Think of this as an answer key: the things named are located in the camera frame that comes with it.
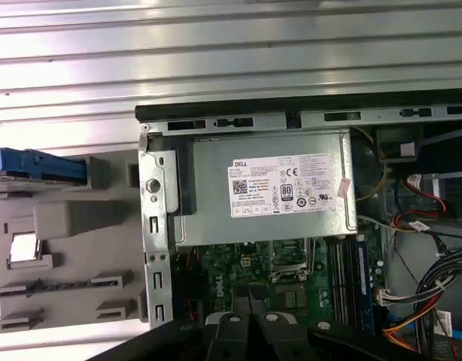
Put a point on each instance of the loose RAM stick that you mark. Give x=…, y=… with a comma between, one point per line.
x=61, y=286

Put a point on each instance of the grey parts rack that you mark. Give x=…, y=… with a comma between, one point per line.
x=84, y=255

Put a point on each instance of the green motherboard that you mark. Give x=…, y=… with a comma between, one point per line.
x=223, y=270

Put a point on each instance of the hard disk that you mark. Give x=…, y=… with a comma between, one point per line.
x=46, y=165

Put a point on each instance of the grey power supply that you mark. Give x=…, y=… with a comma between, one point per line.
x=216, y=210

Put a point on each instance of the metal optical drive cage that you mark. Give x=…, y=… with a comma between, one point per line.
x=456, y=195

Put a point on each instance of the silver CPU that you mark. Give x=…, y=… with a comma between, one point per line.
x=24, y=246

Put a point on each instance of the black RAM slot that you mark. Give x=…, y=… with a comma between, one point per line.
x=344, y=282

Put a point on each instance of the installed RAM stick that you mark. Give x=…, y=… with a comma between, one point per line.
x=365, y=286

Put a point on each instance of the black open PC case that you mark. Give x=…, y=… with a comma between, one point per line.
x=155, y=225

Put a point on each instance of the metal socket cover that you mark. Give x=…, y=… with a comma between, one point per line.
x=272, y=259

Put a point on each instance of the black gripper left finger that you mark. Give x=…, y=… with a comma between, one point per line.
x=227, y=338

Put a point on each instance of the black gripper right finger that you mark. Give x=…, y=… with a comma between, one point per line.
x=280, y=338

